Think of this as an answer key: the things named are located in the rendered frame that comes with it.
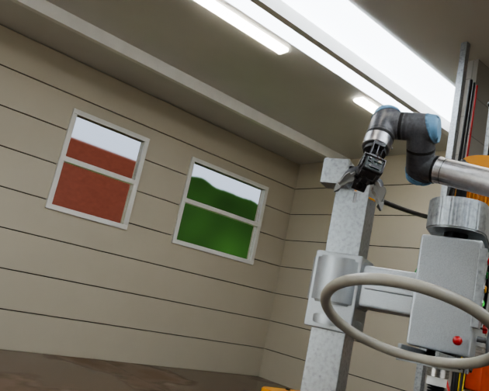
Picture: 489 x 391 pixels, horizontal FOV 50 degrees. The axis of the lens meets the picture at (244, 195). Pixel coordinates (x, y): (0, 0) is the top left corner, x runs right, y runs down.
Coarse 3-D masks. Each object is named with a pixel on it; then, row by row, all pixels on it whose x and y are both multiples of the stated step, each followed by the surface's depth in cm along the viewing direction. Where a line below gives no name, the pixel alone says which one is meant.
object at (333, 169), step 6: (324, 162) 297; (330, 162) 295; (336, 162) 294; (342, 162) 292; (348, 162) 291; (324, 168) 296; (330, 168) 294; (336, 168) 292; (342, 168) 291; (348, 168) 289; (324, 174) 295; (330, 174) 293; (336, 174) 292; (342, 174) 290; (324, 180) 294; (330, 180) 292; (336, 180) 291; (324, 186) 303; (330, 186) 299; (348, 186) 294
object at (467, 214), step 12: (432, 204) 205; (444, 204) 199; (456, 204) 197; (468, 204) 196; (480, 204) 197; (432, 216) 203; (444, 216) 198; (456, 216) 196; (468, 216) 195; (480, 216) 196; (432, 228) 205; (444, 228) 200; (456, 228) 196; (468, 228) 195; (480, 228) 196
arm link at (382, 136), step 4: (368, 132) 169; (372, 132) 167; (376, 132) 166; (380, 132) 166; (384, 132) 166; (368, 136) 167; (372, 136) 166; (376, 136) 165; (380, 136) 165; (384, 136) 166; (388, 136) 166; (364, 140) 168; (368, 140) 166; (372, 140) 166; (380, 140) 165; (384, 140) 165; (388, 140) 166; (392, 140) 168; (364, 144) 168; (388, 144) 165; (388, 148) 166; (392, 148) 169; (388, 152) 167
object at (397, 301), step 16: (320, 256) 288; (336, 256) 282; (320, 272) 284; (336, 272) 278; (352, 272) 277; (368, 272) 278; (384, 272) 273; (400, 272) 270; (320, 288) 281; (352, 288) 276; (368, 288) 274; (384, 288) 270; (336, 304) 275; (368, 304) 273; (384, 304) 269; (400, 304) 265
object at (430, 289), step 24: (336, 288) 138; (408, 288) 124; (432, 288) 123; (336, 312) 157; (480, 312) 122; (360, 336) 161; (408, 360) 159; (432, 360) 155; (456, 360) 151; (480, 360) 142
